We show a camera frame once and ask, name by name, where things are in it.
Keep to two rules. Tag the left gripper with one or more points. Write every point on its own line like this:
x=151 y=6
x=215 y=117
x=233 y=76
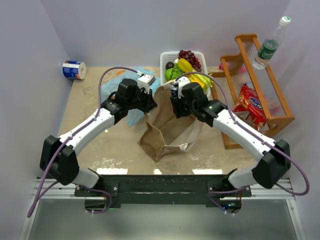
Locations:
x=147 y=103

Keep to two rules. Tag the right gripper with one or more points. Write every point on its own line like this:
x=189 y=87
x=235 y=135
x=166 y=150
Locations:
x=177 y=107

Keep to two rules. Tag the red bull can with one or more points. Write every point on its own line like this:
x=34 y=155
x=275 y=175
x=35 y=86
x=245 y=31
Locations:
x=174 y=89

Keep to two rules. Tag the brown paper grocery bag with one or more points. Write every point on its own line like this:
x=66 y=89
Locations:
x=165 y=134

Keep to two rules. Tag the blue plastic bag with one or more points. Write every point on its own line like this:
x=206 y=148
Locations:
x=135 y=115

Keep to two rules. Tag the red snack packet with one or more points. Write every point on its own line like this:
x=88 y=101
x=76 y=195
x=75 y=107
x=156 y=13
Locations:
x=248 y=101

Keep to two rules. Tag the clear water bottle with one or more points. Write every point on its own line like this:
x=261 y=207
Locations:
x=271 y=44

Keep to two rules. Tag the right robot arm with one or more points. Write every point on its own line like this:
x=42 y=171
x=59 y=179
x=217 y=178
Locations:
x=270 y=155

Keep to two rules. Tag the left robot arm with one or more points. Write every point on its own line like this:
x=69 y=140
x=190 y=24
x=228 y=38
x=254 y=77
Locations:
x=59 y=154

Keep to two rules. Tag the yellow bell pepper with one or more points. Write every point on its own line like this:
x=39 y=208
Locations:
x=195 y=78

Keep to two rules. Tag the green grape bunch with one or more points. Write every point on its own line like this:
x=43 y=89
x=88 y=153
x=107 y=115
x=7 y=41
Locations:
x=177 y=71

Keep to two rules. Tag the green celery stalks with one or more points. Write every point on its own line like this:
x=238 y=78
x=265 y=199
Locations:
x=207 y=80

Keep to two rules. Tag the dark mangosteen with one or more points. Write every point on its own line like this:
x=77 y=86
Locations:
x=169 y=65

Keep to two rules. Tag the white plastic basket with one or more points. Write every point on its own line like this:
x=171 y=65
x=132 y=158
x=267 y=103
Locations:
x=171 y=56

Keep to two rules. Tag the purple grape bunch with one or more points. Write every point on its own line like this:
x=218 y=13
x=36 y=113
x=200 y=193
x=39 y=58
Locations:
x=191 y=58

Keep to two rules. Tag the wooden rack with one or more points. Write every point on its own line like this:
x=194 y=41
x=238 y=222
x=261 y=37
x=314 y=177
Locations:
x=237 y=70

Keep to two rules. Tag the toilet paper roll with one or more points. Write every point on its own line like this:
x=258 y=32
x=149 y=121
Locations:
x=76 y=70

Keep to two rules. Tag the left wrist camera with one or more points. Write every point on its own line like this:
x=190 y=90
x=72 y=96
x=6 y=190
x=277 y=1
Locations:
x=145 y=81

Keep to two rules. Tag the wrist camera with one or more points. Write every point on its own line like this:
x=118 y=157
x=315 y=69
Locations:
x=145 y=81
x=182 y=81

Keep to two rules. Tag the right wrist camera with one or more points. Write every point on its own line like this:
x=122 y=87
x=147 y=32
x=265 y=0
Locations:
x=182 y=81

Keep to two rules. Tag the black base frame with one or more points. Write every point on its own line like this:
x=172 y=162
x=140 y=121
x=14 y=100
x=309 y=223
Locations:
x=114 y=191

